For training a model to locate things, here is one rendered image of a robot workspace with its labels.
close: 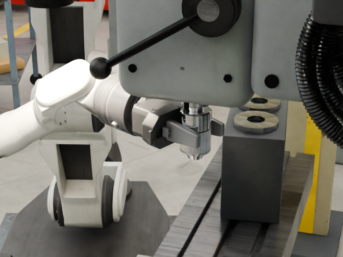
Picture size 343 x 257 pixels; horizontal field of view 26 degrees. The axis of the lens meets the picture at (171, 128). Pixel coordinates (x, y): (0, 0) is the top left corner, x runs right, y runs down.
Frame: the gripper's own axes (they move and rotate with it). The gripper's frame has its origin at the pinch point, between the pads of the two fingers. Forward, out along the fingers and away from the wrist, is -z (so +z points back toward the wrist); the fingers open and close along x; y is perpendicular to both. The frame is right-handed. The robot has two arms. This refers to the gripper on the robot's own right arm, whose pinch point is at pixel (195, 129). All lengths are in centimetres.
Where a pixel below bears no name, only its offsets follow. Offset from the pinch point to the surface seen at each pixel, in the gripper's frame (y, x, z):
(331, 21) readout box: -29, -24, -35
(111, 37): -13.7, -7.0, 10.4
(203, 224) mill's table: 34.5, 23.6, 17.5
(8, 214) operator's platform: 85, 46, 121
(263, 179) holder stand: 23.2, 30.1, 8.0
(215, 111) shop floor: 126, 237, 187
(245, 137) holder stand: 14.4, 28.1, 11.4
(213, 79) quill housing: -12.1, -7.0, -8.6
